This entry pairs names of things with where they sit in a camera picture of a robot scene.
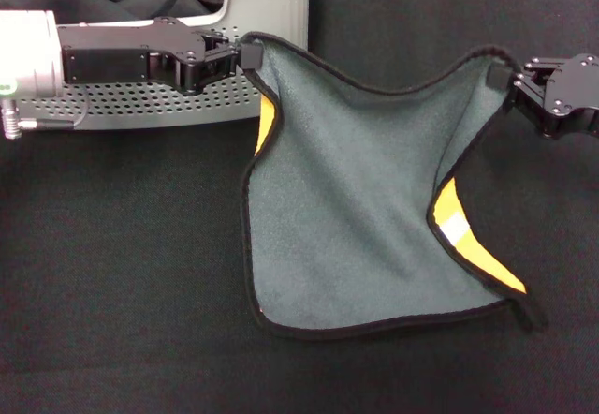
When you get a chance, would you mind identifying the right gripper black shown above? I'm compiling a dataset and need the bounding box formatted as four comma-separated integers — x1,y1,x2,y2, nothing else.
487,53,599,141

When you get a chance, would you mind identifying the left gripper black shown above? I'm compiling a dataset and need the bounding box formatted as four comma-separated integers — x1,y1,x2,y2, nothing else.
56,16,261,96

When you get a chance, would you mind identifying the grey yellow towel black trim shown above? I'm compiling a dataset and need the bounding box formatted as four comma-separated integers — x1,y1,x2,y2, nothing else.
238,32,548,343

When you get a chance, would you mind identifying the grey perforated storage box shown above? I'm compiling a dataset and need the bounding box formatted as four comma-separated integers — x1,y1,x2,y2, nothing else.
0,0,311,132

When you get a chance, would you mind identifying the black tablecloth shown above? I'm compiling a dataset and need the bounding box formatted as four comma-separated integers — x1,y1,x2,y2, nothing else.
0,0,599,414

